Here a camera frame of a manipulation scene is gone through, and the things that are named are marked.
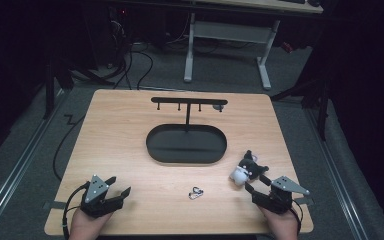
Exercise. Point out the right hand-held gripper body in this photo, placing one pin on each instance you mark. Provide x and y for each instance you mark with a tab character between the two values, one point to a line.
278	200

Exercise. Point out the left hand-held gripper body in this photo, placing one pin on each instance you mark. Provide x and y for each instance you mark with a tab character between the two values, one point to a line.
96	193

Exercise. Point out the black oval tray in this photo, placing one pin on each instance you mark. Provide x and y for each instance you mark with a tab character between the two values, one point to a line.
186	143

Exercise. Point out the person's right hand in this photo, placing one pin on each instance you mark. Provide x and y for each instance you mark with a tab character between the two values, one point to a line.
281	225

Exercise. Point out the person's left hand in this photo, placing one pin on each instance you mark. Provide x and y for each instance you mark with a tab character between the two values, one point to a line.
86	228

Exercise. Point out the grey tape strip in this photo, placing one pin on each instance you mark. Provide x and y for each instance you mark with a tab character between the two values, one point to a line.
305	201
55	204

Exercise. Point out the small grey charm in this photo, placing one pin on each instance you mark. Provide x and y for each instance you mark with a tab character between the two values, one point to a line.
218	107

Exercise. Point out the black metal stand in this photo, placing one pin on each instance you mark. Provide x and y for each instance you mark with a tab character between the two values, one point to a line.
49	93
322	113

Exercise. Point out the metal floor rail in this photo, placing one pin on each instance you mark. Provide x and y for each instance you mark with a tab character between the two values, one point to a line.
338	186
13	175

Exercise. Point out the white metal frame desk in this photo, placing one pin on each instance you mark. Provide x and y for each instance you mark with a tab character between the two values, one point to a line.
228	31

